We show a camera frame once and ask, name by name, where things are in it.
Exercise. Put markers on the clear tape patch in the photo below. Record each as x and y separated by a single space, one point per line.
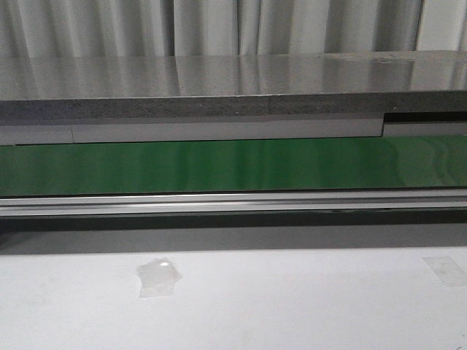
158 278

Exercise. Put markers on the grey stone counter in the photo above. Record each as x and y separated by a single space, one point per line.
85 90

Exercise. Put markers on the green conveyor belt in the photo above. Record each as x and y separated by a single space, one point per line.
233 166

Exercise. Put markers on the clear tape strip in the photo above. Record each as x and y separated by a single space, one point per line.
447 271

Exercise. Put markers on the white pleated curtain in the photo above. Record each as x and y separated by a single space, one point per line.
75 29

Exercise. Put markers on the aluminium conveyor rail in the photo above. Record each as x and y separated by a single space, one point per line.
232 202

